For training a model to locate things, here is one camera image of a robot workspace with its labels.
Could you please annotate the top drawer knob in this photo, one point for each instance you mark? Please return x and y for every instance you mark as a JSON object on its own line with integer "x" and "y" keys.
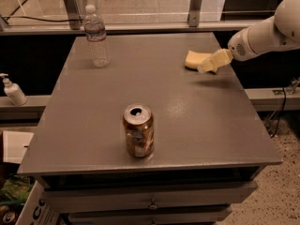
{"x": 153, "y": 205}

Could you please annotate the white cardboard box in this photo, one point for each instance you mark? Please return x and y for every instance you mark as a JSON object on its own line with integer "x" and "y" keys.
{"x": 35, "y": 210}

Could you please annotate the white pump dispenser bottle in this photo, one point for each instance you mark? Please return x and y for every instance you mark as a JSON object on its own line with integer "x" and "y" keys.
{"x": 13, "y": 91}

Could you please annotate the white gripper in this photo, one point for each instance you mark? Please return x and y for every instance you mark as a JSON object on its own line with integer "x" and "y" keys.
{"x": 238, "y": 48}

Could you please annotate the red soda can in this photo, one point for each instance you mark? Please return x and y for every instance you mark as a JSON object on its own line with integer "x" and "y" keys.
{"x": 10, "y": 218}

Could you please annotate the metal window frame rail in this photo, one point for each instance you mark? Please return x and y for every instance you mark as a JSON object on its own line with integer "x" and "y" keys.
{"x": 45, "y": 17}

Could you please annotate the grey cabinet with drawers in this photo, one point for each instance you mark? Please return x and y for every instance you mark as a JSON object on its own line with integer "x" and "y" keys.
{"x": 209, "y": 143}

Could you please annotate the green snack bag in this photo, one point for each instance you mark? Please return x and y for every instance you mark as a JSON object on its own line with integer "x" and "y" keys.
{"x": 16, "y": 190}

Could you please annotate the clear plastic water bottle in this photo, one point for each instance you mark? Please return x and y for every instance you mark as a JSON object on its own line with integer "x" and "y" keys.
{"x": 94, "y": 28}

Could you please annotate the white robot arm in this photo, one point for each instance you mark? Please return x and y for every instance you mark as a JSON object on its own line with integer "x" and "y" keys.
{"x": 279, "y": 33}

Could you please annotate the yellow sponge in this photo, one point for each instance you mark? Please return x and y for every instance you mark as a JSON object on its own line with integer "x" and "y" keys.
{"x": 193, "y": 60}

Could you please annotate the orange soda can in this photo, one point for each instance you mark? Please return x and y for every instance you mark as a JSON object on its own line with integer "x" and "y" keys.
{"x": 138, "y": 122}

